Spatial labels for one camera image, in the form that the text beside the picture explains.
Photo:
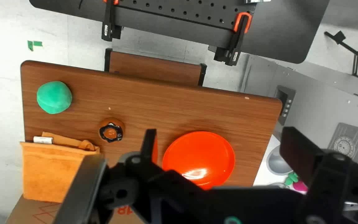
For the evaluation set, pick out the green round ball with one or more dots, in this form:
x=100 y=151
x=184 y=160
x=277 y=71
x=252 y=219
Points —
x=54 y=97

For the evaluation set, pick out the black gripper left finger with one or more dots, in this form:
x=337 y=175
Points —
x=161 y=186

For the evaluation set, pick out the orange round plate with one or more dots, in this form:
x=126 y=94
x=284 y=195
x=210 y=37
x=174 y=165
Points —
x=199 y=155

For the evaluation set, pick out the pink green toy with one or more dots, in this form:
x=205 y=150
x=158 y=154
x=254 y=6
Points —
x=297 y=184

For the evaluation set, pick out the brown wooden side table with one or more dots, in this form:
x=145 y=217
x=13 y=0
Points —
x=154 y=107

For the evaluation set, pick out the small brown black donut toy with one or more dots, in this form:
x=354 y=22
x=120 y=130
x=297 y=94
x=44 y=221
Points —
x=110 y=131

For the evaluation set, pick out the cardboard box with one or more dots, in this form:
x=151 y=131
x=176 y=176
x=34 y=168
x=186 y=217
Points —
x=33 y=212

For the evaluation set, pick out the small white block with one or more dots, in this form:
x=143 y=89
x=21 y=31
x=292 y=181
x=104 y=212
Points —
x=42 y=139

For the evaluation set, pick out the grey round bowl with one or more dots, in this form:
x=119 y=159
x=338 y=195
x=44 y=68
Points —
x=277 y=161

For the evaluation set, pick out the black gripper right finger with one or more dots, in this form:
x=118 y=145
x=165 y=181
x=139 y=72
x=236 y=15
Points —
x=332 y=186

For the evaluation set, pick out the orange cloth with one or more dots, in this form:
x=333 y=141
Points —
x=49 y=174

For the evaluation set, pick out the black tripod stand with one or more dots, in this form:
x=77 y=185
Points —
x=354 y=51

